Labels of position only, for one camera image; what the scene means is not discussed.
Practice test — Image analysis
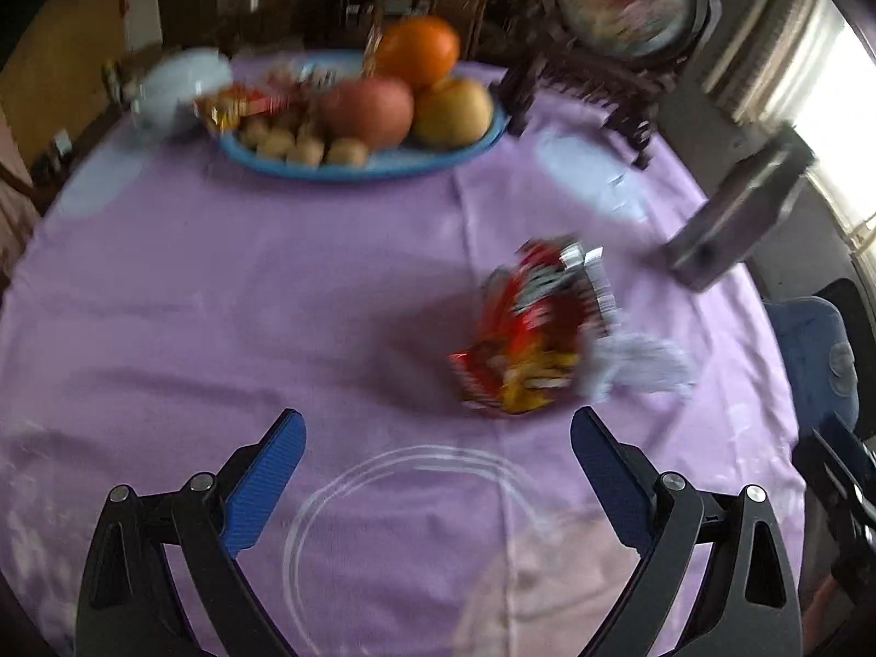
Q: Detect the red snack bag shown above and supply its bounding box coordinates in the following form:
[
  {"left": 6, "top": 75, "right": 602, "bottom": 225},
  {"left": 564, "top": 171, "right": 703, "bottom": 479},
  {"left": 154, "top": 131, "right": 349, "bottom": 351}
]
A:
[{"left": 448, "top": 236, "right": 618, "bottom": 417}]

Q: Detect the clear crumpled plastic bag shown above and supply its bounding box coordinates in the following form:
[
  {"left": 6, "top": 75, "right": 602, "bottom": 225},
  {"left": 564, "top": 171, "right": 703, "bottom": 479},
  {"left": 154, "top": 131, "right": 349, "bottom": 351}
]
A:
[{"left": 572, "top": 331, "right": 695, "bottom": 404}]

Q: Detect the silver metal bottle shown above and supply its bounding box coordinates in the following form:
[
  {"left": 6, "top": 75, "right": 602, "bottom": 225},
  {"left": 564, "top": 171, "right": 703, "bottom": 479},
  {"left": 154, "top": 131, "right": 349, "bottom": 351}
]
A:
[{"left": 665, "top": 123, "right": 815, "bottom": 292}]

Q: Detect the purple printed tablecloth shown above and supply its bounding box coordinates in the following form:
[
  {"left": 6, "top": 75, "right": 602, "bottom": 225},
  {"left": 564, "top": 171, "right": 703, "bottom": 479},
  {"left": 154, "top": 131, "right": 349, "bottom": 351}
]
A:
[{"left": 2, "top": 95, "right": 805, "bottom": 655}]

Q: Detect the round embroidered wooden screen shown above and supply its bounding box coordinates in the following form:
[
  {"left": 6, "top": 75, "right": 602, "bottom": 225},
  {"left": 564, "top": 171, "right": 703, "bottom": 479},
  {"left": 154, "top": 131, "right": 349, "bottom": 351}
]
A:
[{"left": 493, "top": 0, "right": 722, "bottom": 169}]

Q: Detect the red snack packet on plate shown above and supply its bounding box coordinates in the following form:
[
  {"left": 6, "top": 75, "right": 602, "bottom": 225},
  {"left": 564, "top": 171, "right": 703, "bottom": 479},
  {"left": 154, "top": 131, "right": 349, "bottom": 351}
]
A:
[{"left": 193, "top": 83, "right": 288, "bottom": 135}]

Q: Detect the white ceramic lidded pot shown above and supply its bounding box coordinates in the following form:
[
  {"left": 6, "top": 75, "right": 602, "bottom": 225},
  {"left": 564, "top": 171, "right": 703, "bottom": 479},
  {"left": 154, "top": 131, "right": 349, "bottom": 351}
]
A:
[{"left": 131, "top": 48, "right": 233, "bottom": 140}]

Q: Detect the blue fruit plate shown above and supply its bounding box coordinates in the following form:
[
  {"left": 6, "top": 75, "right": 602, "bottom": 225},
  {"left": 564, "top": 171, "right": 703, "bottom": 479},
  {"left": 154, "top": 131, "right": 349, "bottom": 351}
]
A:
[{"left": 218, "top": 52, "right": 508, "bottom": 182}]

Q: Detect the yellow pear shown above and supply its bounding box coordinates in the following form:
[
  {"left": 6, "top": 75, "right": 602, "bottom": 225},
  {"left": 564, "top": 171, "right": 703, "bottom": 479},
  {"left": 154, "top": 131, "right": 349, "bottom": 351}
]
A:
[{"left": 411, "top": 77, "right": 494, "bottom": 150}]

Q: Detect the red apple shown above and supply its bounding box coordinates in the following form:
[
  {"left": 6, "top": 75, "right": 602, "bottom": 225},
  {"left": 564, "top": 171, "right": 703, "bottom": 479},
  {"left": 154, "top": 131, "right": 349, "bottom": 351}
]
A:
[{"left": 318, "top": 77, "right": 414, "bottom": 151}]

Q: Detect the orange fruit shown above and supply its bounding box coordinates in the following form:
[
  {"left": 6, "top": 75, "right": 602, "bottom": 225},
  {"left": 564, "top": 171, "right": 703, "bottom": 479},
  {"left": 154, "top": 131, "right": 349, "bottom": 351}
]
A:
[{"left": 373, "top": 15, "right": 460, "bottom": 92}]

